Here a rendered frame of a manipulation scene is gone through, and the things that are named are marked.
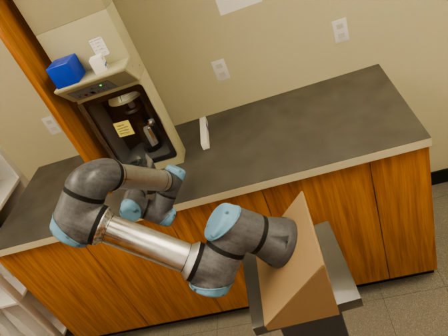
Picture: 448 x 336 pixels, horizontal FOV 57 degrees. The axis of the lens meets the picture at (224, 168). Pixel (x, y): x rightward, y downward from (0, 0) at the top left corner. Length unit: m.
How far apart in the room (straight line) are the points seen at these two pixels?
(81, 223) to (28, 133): 1.58
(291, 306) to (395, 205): 0.92
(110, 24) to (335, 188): 1.13
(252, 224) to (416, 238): 1.14
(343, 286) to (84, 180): 0.79
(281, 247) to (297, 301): 0.15
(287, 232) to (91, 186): 0.55
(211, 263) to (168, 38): 1.34
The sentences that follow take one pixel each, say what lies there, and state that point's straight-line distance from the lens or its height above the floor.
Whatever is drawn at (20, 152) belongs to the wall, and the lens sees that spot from 2.81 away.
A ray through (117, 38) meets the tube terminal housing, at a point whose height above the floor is 1.59.
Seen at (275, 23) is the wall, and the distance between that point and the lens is 2.16.
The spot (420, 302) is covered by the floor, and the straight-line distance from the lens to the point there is 2.37.
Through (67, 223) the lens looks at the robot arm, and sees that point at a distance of 1.18.
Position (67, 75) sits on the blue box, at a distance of 1.78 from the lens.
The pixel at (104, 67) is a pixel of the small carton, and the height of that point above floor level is 1.53.
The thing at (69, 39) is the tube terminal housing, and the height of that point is 1.65.
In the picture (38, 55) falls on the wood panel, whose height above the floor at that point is 1.63.
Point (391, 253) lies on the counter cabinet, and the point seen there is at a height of 0.30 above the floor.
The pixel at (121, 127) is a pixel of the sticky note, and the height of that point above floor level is 1.22.
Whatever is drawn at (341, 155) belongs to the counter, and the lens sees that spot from 1.72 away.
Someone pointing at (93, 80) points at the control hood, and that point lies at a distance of 1.75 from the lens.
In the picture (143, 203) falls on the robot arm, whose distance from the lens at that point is 1.49.
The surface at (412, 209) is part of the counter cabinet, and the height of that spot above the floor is 0.56.
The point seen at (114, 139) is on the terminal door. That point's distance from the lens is 1.99.
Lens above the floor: 1.99
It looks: 34 degrees down
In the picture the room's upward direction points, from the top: 24 degrees counter-clockwise
